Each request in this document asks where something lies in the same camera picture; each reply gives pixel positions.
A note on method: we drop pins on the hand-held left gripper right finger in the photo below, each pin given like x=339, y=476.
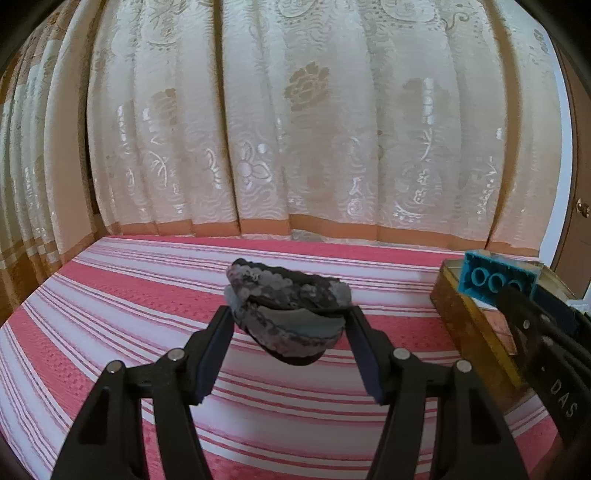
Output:
x=367, y=364

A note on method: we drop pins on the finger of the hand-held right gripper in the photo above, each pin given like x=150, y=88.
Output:
x=565, y=323
x=535, y=350

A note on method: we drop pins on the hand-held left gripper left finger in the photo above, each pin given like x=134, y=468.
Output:
x=214, y=355

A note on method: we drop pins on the blue toy building block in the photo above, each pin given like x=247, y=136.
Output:
x=480, y=277

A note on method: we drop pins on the grey lace cloth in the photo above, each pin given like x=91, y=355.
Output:
x=277, y=286

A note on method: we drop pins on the pink white striped bedspread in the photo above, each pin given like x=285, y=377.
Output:
x=138, y=314

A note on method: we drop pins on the brown wooden door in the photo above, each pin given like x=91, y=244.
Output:
x=577, y=184

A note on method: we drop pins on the cream floral lace curtain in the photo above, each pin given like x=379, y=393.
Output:
x=277, y=115

